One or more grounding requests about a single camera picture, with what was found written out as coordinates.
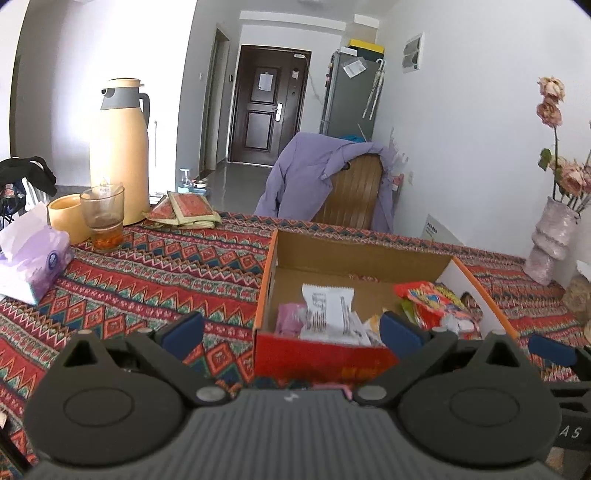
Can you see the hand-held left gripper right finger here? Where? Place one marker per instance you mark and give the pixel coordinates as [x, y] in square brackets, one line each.
[401, 332]

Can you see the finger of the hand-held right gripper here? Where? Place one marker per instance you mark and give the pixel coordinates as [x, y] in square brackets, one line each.
[551, 350]

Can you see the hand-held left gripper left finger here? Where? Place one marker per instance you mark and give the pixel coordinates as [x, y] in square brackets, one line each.
[184, 330]

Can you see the long green snack packet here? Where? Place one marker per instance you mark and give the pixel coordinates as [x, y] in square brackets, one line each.
[408, 310]

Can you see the red cartoon snack packet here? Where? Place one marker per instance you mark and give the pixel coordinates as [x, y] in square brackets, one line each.
[438, 304]

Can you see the white barcode snack packet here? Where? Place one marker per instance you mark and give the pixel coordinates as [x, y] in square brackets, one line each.
[328, 309]

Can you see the red cardboard box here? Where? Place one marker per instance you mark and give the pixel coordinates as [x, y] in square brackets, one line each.
[323, 360]

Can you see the patterned red tablecloth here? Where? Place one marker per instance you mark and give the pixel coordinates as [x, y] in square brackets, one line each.
[161, 277]

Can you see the clear jar with white lid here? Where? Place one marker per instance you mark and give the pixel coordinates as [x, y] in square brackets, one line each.
[579, 295]

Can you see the white leaning panel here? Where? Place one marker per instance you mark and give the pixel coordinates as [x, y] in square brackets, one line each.
[441, 230]

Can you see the pink grey ribbed vase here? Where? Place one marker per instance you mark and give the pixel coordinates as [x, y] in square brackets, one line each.
[551, 235]

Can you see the red patterned pouches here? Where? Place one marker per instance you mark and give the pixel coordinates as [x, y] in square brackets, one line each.
[184, 210]

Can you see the glass cup with tea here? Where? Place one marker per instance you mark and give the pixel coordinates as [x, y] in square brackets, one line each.
[102, 217]

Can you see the wooden chair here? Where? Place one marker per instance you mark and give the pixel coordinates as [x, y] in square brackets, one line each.
[355, 194]

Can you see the pump bottle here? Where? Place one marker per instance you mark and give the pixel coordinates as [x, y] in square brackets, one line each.
[185, 182]

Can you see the yellow round container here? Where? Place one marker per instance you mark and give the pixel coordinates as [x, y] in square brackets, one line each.
[64, 217]

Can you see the purple tissue pack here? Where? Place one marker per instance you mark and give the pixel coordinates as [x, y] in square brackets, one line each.
[32, 258]

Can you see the rack with bottles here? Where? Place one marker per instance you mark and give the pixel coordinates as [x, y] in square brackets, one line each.
[397, 161]

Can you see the dried pink roses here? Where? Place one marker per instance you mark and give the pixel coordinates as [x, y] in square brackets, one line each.
[572, 175]

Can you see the yellow thermos jug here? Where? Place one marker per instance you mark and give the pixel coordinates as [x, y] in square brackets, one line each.
[120, 161]

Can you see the purple jacket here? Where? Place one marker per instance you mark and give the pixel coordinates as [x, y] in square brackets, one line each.
[304, 175]

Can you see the dark brown entrance door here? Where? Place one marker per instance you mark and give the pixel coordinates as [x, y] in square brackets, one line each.
[258, 129]

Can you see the black bag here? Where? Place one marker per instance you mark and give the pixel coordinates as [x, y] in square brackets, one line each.
[27, 170]

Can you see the grey interior door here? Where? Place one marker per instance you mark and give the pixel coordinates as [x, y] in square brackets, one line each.
[214, 101]

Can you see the grey refrigerator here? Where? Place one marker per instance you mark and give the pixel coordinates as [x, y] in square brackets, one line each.
[346, 106]

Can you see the white folded umbrella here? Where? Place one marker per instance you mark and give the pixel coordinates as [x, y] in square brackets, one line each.
[375, 92]

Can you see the paper note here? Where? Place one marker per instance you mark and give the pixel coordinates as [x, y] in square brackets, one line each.
[354, 69]

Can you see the yellow box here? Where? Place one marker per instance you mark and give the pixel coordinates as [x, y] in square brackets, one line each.
[367, 46]

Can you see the white box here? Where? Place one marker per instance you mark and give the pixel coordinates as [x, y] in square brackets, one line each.
[366, 27]

